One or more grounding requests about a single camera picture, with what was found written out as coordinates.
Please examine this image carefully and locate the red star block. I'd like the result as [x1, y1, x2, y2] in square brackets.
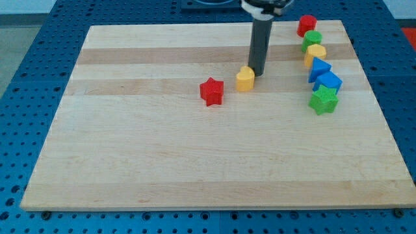
[200, 77, 224, 106]

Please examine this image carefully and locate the yellow heart block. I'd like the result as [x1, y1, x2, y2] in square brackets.
[235, 66, 255, 92]

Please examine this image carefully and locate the wooden board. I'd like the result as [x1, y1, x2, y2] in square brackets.
[20, 20, 415, 211]

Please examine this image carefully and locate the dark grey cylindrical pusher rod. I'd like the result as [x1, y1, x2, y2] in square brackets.
[248, 19, 274, 77]

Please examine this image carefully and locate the green star block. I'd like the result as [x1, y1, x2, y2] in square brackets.
[308, 84, 339, 115]

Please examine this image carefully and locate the blue triangle block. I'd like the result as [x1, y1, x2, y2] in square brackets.
[308, 57, 332, 83]

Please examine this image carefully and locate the yellow hexagon block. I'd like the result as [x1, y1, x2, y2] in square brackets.
[304, 44, 327, 68]

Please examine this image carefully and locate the blue cube block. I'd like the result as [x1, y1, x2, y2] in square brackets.
[312, 71, 343, 94]

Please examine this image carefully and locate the green cylinder block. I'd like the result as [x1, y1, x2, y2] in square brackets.
[302, 30, 322, 53]

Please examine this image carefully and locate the red cylinder block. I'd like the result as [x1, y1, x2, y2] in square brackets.
[296, 15, 317, 37]

